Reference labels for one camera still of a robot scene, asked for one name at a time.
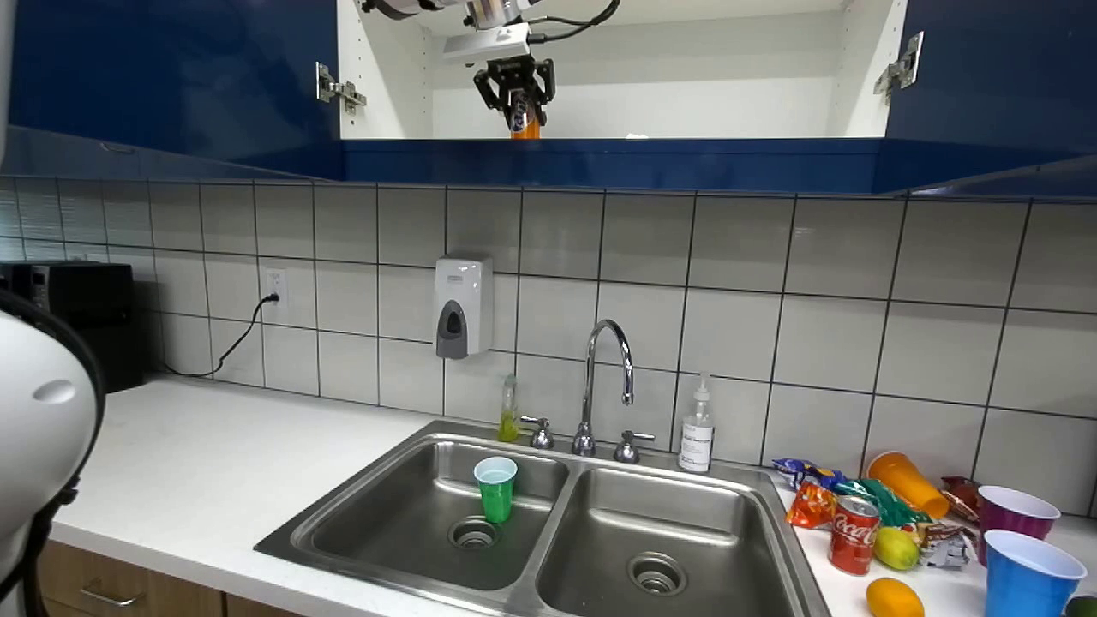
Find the black power cable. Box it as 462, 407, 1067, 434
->
158, 290, 283, 381

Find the green plastic cup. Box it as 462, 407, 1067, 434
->
473, 455, 516, 523

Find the purple plastic cup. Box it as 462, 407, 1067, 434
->
978, 484, 1060, 539

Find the blue plastic cup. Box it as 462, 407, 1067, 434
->
984, 527, 1088, 617

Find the wooden lower cabinet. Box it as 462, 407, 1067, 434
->
38, 541, 295, 617

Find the orange Fanta can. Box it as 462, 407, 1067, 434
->
512, 105, 544, 139

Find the green dish soap bottle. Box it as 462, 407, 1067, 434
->
498, 372, 523, 442

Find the green apple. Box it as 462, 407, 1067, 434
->
874, 527, 921, 572

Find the stainless steel double sink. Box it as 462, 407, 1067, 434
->
257, 422, 830, 617

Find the white soap dispenser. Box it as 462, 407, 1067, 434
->
431, 255, 494, 361

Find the chrome faucet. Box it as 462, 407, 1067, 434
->
516, 314, 657, 467

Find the orange snack bag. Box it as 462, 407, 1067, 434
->
788, 484, 838, 527

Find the clear hand soap bottle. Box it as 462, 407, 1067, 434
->
680, 378, 715, 474

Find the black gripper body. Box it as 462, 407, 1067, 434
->
479, 56, 542, 111

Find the red Coca-Cola can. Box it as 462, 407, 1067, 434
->
830, 498, 879, 574

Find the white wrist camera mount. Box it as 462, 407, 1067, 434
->
443, 22, 531, 64

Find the blue upper cabinet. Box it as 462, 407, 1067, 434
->
5, 0, 1097, 194

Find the black coffee machine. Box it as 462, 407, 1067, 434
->
0, 261, 148, 389

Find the yellow lemon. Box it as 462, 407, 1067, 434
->
867, 574, 927, 617

